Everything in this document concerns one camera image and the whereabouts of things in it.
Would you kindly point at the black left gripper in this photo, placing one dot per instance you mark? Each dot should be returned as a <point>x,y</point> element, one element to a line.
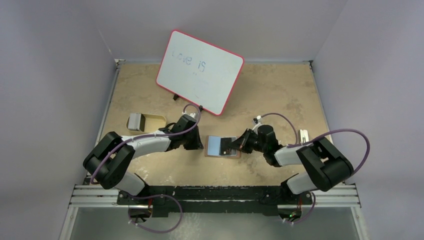
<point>197,144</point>

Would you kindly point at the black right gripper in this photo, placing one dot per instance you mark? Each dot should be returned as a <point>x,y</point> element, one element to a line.
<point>245,141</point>

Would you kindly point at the dark credit card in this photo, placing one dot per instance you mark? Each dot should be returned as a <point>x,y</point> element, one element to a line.
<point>226,141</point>
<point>227,151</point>

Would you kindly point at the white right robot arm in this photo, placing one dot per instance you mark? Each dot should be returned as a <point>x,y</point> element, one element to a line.
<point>325,166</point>

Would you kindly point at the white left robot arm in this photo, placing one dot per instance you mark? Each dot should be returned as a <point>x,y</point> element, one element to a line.
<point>110,159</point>

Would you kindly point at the cream oval tray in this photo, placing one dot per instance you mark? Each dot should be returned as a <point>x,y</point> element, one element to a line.
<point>153,122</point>

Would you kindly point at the pink framed whiteboard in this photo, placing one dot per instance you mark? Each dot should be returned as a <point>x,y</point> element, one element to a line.
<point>199,72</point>

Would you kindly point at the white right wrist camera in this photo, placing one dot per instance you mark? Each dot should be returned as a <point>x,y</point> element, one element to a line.
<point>257,121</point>

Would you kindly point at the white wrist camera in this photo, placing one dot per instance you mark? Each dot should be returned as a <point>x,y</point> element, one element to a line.
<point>257,121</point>
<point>194,116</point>

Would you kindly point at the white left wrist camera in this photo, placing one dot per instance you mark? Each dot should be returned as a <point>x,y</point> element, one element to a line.
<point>194,116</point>

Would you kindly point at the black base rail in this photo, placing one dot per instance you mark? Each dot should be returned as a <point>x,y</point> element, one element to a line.
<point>159,201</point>

